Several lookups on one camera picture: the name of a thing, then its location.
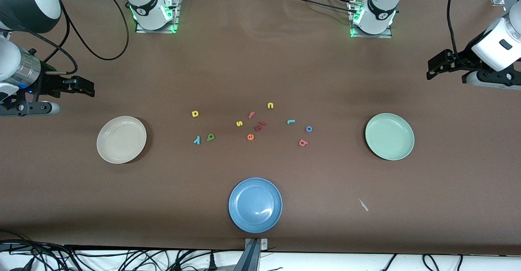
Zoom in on light green plate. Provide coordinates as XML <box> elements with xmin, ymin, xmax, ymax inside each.
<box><xmin>365</xmin><ymin>113</ymin><xmax>415</xmax><ymax>161</ymax></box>

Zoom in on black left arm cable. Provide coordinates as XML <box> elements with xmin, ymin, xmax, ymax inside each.
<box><xmin>447</xmin><ymin>0</ymin><xmax>464</xmax><ymax>68</ymax></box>

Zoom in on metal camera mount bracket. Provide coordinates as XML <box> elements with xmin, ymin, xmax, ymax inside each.
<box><xmin>233</xmin><ymin>238</ymin><xmax>269</xmax><ymax>271</ymax></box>

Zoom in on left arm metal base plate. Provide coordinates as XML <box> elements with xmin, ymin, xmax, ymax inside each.
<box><xmin>348</xmin><ymin>0</ymin><xmax>393</xmax><ymax>39</ymax></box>

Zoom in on brown table cover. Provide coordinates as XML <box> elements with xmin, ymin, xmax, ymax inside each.
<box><xmin>0</xmin><ymin>0</ymin><xmax>521</xmax><ymax>256</ymax></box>

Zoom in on black cable on table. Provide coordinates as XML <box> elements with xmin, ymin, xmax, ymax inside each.
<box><xmin>290</xmin><ymin>0</ymin><xmax>361</xmax><ymax>15</ymax></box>

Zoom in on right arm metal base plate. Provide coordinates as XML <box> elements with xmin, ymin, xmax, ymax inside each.
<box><xmin>136</xmin><ymin>0</ymin><xmax>180</xmax><ymax>34</ymax></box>

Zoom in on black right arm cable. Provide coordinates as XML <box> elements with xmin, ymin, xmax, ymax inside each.
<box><xmin>24</xmin><ymin>0</ymin><xmax>130</xmax><ymax>76</ymax></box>

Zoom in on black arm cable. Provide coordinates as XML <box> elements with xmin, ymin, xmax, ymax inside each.
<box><xmin>24</xmin><ymin>0</ymin><xmax>130</xmax><ymax>76</ymax></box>
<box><xmin>447</xmin><ymin>0</ymin><xmax>464</xmax><ymax>68</ymax></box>

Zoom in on tangled black cables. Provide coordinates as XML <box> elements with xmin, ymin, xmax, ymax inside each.
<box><xmin>0</xmin><ymin>230</ymin><xmax>241</xmax><ymax>271</ymax></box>

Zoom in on blue plate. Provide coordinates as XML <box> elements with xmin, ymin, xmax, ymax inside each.
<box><xmin>228</xmin><ymin>177</ymin><xmax>283</xmax><ymax>234</ymax></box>

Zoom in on beige brown plate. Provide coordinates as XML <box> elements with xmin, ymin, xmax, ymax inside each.
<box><xmin>96</xmin><ymin>116</ymin><xmax>147</xmax><ymax>164</ymax></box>

